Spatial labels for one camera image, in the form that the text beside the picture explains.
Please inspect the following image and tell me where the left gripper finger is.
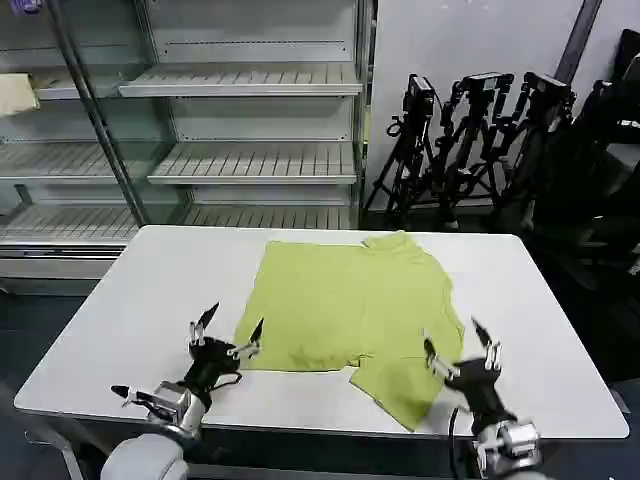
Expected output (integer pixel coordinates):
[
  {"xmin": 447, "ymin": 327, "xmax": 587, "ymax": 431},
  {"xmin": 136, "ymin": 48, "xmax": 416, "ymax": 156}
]
[
  {"xmin": 226, "ymin": 317, "xmax": 265, "ymax": 360},
  {"xmin": 187, "ymin": 301, "xmax": 221, "ymax": 348}
]

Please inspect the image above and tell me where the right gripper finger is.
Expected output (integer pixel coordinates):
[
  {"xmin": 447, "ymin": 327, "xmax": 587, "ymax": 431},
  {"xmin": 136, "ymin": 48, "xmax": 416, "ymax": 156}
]
[
  {"xmin": 470, "ymin": 315, "xmax": 503, "ymax": 373},
  {"xmin": 423, "ymin": 338, "xmax": 459, "ymax": 381}
]

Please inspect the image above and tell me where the black chair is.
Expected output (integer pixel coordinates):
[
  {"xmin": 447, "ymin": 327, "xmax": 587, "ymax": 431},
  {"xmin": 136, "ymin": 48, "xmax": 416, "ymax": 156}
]
[{"xmin": 529, "ymin": 28, "xmax": 640, "ymax": 321}]

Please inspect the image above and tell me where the green shirt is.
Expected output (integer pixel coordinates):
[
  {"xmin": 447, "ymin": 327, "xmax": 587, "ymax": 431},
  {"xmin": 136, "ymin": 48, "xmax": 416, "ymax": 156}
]
[{"xmin": 233, "ymin": 230, "xmax": 467, "ymax": 433}]

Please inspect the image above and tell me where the beige cardboard box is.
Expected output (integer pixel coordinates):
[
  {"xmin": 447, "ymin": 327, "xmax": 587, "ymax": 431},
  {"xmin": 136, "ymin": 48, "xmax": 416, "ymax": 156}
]
[{"xmin": 0, "ymin": 71, "xmax": 42, "ymax": 117}]

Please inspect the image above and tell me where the black camera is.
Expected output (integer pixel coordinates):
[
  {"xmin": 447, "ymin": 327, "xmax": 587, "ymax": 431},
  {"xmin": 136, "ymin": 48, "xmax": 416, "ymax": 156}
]
[
  {"xmin": 458, "ymin": 71, "xmax": 516, "ymax": 95},
  {"xmin": 401, "ymin": 73, "xmax": 436, "ymax": 118},
  {"xmin": 523, "ymin": 71, "xmax": 574, "ymax": 109}
]

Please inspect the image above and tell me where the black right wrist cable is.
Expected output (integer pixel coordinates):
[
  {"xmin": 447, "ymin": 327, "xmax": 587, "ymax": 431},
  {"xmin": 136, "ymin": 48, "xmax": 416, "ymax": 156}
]
[{"xmin": 447, "ymin": 406, "xmax": 460, "ymax": 454}]

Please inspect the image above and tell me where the steel rack post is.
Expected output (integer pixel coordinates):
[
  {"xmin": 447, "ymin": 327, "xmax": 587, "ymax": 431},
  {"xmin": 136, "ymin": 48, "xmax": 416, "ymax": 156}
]
[{"xmin": 48, "ymin": 0, "xmax": 148, "ymax": 227}]

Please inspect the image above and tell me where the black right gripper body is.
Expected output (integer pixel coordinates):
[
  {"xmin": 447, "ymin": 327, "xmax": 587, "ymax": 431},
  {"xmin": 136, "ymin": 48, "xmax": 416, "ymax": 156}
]
[{"xmin": 444, "ymin": 356, "xmax": 519, "ymax": 422}]

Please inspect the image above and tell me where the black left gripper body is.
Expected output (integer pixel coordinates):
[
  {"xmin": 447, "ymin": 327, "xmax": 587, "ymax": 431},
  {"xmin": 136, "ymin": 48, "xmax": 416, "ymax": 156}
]
[{"xmin": 181, "ymin": 337, "xmax": 242, "ymax": 402}]

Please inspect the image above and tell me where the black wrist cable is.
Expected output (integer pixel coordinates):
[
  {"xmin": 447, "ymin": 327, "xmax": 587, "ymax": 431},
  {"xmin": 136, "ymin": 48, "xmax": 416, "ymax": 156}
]
[
  {"xmin": 208, "ymin": 370, "xmax": 243, "ymax": 391},
  {"xmin": 447, "ymin": 406, "xmax": 460, "ymax": 454}
]

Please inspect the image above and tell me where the grey metal shelf unit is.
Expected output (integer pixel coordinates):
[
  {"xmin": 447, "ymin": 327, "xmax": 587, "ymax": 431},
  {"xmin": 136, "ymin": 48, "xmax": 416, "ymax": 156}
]
[{"xmin": 0, "ymin": 0, "xmax": 377, "ymax": 281}]

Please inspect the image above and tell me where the grey table leg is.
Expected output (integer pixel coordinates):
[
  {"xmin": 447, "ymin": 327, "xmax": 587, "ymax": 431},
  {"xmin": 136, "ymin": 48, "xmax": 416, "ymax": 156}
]
[{"xmin": 24, "ymin": 422, "xmax": 84, "ymax": 480}]

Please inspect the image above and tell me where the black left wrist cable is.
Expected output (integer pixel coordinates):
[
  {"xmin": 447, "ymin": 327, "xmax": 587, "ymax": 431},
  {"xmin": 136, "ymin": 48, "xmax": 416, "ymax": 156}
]
[{"xmin": 208, "ymin": 370, "xmax": 243, "ymax": 391}]

